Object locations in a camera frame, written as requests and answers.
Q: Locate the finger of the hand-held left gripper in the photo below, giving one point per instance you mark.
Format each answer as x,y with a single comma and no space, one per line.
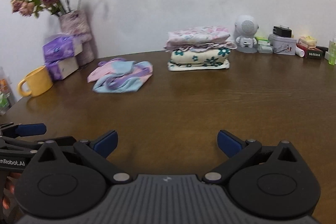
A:
30,129
63,140

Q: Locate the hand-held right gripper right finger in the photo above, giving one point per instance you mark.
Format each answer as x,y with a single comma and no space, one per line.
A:
229,144

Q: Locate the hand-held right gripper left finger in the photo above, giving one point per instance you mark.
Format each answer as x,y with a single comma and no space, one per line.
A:
106,144

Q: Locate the pink floral dress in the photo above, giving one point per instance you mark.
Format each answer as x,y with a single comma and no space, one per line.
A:
197,36

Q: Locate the person's left hand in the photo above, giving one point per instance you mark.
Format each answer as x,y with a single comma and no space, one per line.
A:
9,187

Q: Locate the storage cart with bottles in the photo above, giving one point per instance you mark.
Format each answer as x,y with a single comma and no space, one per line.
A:
4,102

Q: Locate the yellow mug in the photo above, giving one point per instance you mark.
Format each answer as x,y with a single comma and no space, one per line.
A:
36,81

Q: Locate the clear printed plastic bags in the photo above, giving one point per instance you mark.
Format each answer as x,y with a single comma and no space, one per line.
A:
4,79

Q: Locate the purple tissue pack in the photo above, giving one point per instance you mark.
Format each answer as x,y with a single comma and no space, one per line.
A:
60,48
61,69

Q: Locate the pink blue purple garment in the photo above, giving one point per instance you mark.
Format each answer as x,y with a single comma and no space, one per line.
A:
120,75

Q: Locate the folded white floral garment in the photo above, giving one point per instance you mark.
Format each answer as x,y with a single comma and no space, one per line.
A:
199,66

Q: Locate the folded cream floral garment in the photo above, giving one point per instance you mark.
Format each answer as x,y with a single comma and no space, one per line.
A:
199,56

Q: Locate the white small packet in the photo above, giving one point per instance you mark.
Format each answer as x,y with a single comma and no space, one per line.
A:
265,48

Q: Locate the green small packet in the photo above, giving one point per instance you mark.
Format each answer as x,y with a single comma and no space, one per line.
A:
262,40

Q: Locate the grey printed tin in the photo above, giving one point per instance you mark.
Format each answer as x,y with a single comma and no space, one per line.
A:
284,45

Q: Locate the white robot speaker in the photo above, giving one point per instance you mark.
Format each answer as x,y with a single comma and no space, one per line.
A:
246,29

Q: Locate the white red tube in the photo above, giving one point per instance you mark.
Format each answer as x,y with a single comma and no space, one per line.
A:
299,52

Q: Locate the black labelled box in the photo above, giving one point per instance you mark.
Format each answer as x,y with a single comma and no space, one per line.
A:
313,53

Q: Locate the black charger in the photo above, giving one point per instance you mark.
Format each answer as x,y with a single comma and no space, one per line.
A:
282,31

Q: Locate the yellow cream jar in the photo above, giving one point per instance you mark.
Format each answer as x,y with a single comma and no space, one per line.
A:
307,41

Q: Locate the white power strip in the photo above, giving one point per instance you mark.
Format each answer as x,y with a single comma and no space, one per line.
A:
328,56

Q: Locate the green spray bottle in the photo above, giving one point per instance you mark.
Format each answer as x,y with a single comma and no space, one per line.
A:
332,53

